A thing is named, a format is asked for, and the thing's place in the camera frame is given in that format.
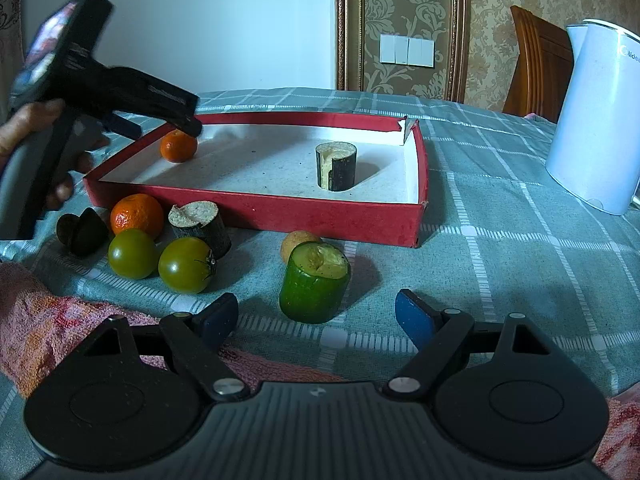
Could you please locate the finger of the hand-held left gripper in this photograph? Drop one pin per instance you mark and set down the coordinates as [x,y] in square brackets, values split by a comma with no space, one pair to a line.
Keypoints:
[125,127]
[192,125]

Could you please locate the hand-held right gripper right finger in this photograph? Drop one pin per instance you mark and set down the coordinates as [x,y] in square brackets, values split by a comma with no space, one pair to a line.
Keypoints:
[414,320]

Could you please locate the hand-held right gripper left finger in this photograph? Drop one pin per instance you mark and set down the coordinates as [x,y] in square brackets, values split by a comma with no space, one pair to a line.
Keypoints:
[221,319]

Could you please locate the small orange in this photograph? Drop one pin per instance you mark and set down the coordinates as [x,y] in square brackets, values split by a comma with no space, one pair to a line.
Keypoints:
[175,149]

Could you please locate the green lime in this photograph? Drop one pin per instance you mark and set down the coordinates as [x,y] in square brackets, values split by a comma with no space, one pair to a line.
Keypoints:
[310,297]

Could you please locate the brown pear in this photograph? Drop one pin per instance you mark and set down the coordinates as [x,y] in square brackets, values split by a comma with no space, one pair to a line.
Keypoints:
[294,246]

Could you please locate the green tomato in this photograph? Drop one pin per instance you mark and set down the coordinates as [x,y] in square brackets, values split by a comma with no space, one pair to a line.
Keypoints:
[132,255]
[185,266]

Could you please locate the dark brown fruit piece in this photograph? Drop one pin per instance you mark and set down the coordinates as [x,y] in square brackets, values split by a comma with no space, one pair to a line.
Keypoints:
[85,235]

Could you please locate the red cardboard box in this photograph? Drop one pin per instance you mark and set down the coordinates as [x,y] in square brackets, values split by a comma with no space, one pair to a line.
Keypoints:
[300,217]

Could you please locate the person's left hand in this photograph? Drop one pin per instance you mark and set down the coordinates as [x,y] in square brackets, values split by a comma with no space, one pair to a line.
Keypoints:
[25,125]

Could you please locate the sugarcane piece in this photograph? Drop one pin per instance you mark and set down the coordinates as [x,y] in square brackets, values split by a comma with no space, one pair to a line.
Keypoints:
[342,170]
[210,232]

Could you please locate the large orange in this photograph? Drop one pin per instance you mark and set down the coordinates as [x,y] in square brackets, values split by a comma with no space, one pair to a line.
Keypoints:
[135,215]

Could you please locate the green plaid bed sheet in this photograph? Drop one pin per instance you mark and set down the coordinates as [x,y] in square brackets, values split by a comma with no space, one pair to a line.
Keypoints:
[500,260]

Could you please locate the pink towel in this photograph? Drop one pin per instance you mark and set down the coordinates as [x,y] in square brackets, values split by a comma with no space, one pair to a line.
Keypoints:
[30,320]

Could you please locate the pink cloth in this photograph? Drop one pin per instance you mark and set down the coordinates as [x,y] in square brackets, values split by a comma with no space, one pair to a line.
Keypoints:
[536,117]

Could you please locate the white electric kettle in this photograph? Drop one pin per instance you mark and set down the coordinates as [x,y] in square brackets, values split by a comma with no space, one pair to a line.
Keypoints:
[595,125]

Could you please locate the wooden headboard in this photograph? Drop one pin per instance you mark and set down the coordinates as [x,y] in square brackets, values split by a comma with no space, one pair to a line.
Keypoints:
[535,60]

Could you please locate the ornate wall panel frame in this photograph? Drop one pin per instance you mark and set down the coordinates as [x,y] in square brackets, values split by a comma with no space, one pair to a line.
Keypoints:
[345,35]

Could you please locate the white wall switch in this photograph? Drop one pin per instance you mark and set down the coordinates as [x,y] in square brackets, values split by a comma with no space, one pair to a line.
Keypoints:
[407,50]

